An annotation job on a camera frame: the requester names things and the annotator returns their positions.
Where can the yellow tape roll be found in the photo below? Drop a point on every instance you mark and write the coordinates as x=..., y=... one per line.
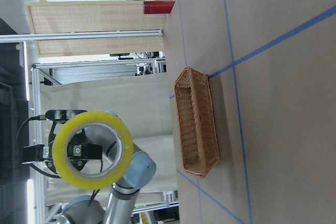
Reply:
x=92, y=181

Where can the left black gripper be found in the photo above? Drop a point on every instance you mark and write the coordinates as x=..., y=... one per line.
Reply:
x=80, y=150

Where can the aluminium frame post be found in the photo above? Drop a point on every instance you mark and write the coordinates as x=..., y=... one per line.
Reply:
x=80, y=35

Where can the brown wicker basket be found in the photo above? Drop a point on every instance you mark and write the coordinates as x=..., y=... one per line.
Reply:
x=199, y=144

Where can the red cylinder bottle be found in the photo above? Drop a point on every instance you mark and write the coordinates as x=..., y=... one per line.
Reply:
x=158, y=7

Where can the bamboo folding screen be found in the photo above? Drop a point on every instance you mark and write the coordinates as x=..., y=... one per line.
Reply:
x=75, y=16

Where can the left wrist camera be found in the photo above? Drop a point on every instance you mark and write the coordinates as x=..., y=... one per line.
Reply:
x=62, y=115

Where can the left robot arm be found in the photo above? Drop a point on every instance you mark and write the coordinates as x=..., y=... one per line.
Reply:
x=114, y=203

